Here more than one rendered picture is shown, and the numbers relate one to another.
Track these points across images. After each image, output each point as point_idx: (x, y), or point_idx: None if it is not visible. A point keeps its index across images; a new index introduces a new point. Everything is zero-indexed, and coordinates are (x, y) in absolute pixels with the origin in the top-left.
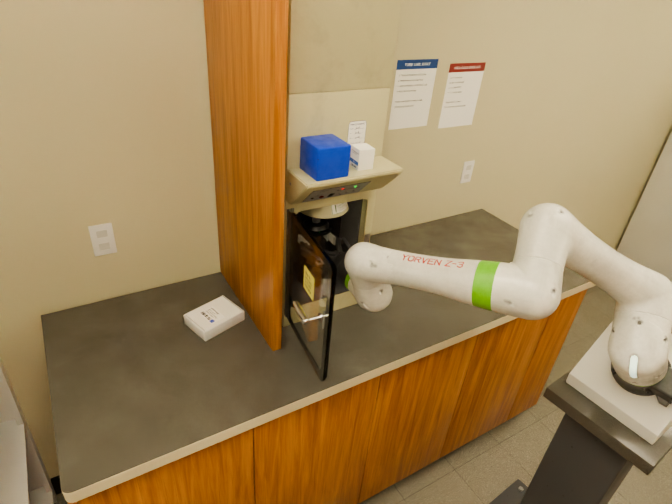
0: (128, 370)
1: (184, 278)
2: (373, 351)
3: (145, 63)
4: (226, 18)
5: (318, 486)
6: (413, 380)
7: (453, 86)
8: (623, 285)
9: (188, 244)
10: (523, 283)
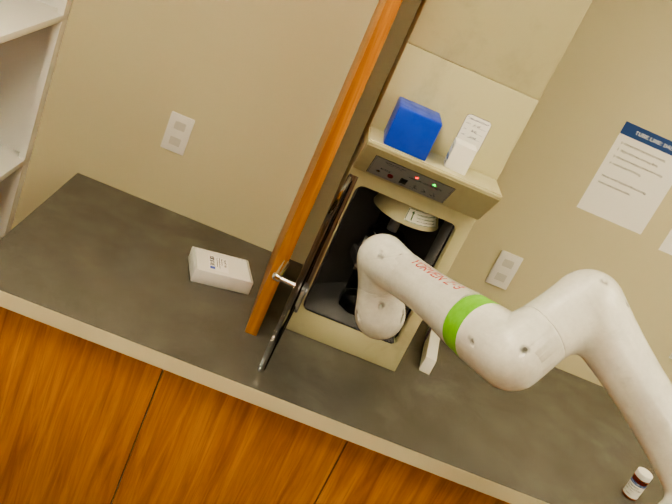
0: (100, 249)
1: (231, 234)
2: (351, 408)
3: None
4: None
5: None
6: (388, 503)
7: None
8: (664, 449)
9: (256, 196)
10: (497, 324)
